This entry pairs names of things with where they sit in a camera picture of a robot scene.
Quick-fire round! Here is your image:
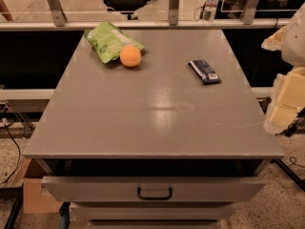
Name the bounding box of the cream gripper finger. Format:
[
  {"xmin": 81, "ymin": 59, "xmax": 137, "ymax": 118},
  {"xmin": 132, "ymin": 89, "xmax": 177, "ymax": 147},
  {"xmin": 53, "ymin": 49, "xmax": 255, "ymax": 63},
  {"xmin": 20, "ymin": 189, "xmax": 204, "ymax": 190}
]
[
  {"xmin": 261, "ymin": 27, "xmax": 286, "ymax": 52},
  {"xmin": 263, "ymin": 67, "xmax": 305, "ymax": 134}
]

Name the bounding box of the orange fruit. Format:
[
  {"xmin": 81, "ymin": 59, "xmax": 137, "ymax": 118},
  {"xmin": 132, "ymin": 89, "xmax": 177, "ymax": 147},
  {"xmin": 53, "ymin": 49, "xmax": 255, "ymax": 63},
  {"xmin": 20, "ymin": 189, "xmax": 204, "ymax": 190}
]
[{"xmin": 120, "ymin": 46, "xmax": 141, "ymax": 68}]

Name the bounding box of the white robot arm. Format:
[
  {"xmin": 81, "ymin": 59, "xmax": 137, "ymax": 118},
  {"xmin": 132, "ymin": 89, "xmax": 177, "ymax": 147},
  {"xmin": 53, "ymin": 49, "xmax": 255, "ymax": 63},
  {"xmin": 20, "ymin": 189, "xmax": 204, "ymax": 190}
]
[{"xmin": 261, "ymin": 5, "xmax": 305, "ymax": 134}]

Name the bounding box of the dark blue snack bar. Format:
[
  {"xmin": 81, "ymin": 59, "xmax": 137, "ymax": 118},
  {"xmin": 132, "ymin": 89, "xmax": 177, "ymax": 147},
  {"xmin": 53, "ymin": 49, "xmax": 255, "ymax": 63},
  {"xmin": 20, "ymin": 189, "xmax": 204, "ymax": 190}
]
[{"xmin": 188, "ymin": 59, "xmax": 221, "ymax": 85}]

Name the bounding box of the clear water bottle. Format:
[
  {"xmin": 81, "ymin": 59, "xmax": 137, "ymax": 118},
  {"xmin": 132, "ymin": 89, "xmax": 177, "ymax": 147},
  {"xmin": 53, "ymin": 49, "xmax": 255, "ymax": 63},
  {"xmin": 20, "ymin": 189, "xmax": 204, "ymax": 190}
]
[{"xmin": 202, "ymin": 0, "xmax": 219, "ymax": 22}]

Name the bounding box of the grey drawer cabinet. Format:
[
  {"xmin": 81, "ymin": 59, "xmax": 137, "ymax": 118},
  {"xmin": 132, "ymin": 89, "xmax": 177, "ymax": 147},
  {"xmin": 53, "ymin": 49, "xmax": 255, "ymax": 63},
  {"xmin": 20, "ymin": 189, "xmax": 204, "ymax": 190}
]
[{"xmin": 25, "ymin": 30, "xmax": 283, "ymax": 229}]

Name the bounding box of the green snack bag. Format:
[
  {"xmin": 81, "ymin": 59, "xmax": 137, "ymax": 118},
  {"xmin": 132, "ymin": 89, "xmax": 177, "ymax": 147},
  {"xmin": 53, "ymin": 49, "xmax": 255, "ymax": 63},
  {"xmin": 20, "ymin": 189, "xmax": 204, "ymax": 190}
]
[{"xmin": 84, "ymin": 22, "xmax": 144, "ymax": 63}]

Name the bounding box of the open top drawer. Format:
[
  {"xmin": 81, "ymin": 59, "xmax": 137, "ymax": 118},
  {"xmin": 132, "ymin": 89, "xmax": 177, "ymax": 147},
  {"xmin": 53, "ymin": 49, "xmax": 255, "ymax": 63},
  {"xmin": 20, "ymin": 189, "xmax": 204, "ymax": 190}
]
[{"xmin": 41, "ymin": 158, "xmax": 267, "ymax": 204}]

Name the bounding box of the cardboard box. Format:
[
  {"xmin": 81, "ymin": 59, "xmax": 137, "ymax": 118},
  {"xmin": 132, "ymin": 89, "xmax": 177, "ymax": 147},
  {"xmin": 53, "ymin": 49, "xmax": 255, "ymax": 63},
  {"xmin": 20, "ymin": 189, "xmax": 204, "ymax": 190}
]
[{"xmin": 21, "ymin": 158, "xmax": 62, "ymax": 214}]

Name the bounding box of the black drawer handle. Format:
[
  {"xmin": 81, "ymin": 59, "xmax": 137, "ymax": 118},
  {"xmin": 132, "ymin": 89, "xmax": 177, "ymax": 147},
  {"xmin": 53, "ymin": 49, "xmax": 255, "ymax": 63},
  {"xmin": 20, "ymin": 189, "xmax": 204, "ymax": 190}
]
[{"xmin": 136, "ymin": 187, "xmax": 173, "ymax": 201}]

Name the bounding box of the metal railing frame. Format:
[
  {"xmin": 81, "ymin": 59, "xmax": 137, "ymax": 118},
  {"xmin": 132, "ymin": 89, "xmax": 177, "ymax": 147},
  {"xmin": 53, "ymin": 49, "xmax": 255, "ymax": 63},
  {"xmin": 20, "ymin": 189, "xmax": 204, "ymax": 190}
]
[{"xmin": 1, "ymin": 0, "xmax": 290, "ymax": 31}]

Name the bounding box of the black floor cable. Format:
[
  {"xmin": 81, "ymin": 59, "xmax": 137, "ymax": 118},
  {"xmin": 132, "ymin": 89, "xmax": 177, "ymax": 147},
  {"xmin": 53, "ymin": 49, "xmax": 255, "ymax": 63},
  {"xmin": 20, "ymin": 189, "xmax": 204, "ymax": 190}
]
[{"xmin": 0, "ymin": 102, "xmax": 22, "ymax": 187}]

